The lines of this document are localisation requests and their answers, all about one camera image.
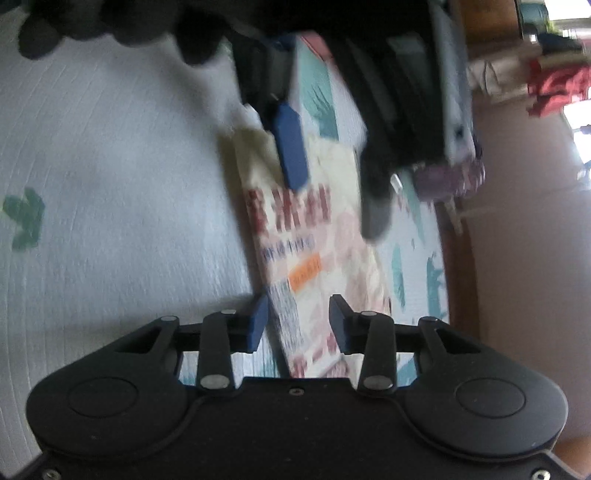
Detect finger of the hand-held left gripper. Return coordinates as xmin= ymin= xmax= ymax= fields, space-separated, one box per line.
xmin=359 ymin=138 xmax=394 ymax=241
xmin=235 ymin=37 xmax=310 ymax=193

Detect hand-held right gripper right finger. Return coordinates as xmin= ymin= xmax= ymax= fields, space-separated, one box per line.
xmin=328 ymin=294 xmax=484 ymax=396

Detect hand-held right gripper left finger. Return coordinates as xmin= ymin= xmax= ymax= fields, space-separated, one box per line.
xmin=111 ymin=294 xmax=270 ymax=396

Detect beige shopping bag white handles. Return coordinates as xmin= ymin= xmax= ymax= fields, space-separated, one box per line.
xmin=221 ymin=124 xmax=394 ymax=380

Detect person's left hand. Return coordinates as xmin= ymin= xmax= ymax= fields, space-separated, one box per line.
xmin=17 ymin=0 xmax=223 ymax=66

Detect purple water bottle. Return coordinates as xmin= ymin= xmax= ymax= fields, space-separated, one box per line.
xmin=412 ymin=154 xmax=487 ymax=202

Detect white hanging garment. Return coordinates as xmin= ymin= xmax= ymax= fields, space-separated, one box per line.
xmin=466 ymin=52 xmax=533 ymax=96

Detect wooden cabinet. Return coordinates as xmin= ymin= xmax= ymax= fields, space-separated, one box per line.
xmin=462 ymin=0 xmax=525 ymax=44

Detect red hanging garment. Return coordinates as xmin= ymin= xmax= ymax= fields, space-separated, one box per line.
xmin=526 ymin=59 xmax=591 ymax=117

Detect printed play mat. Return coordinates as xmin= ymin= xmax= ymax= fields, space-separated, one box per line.
xmin=0 ymin=0 xmax=451 ymax=462

